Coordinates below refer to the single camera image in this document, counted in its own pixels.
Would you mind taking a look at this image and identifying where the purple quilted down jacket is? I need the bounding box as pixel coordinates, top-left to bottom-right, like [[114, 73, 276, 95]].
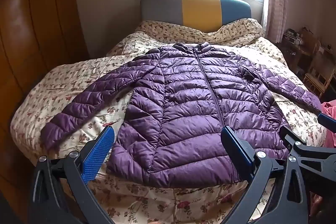
[[41, 43, 321, 188]]

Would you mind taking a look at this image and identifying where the pink crumpled blanket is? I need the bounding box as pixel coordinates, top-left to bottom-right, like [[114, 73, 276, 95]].
[[321, 100, 336, 148]]

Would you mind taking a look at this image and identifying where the wooden chair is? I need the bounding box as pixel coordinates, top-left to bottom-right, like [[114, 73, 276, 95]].
[[303, 45, 335, 99]]

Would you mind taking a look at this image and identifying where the floral cream bed quilt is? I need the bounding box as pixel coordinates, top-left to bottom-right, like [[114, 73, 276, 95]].
[[10, 31, 326, 223]]

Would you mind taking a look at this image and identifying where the cluttered bedside table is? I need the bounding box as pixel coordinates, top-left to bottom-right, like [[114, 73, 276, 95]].
[[278, 27, 321, 75]]

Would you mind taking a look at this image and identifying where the small-floral pillow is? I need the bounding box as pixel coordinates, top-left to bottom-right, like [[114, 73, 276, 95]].
[[136, 18, 264, 47]]

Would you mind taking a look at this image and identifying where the grey yellow blue headboard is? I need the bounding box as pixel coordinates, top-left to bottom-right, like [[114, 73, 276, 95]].
[[140, 0, 252, 33]]

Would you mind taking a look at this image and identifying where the brown wooden wardrobe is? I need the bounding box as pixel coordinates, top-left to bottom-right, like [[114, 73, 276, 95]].
[[1, 0, 89, 223]]

